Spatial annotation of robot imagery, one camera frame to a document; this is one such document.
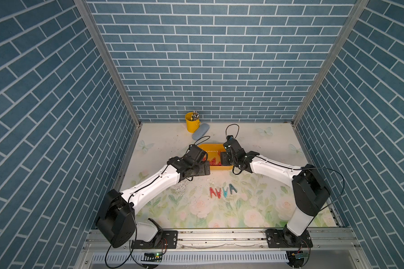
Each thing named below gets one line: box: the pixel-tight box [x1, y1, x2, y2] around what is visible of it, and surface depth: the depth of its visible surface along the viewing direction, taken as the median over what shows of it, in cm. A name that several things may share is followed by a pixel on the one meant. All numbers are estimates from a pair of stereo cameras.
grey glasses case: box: [191, 122, 210, 141], surface depth 117 cm
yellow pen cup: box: [184, 111, 201, 134], surface depth 114 cm
